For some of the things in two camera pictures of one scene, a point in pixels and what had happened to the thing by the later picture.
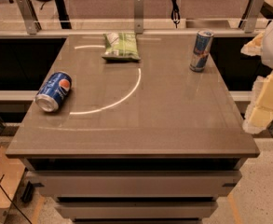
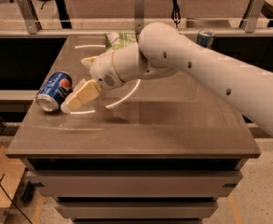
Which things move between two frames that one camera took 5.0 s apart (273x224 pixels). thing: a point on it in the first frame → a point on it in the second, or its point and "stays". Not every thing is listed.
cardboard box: [7, 173] stays
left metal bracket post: [30, 19] stays
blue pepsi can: [53, 91] stays
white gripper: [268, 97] → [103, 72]
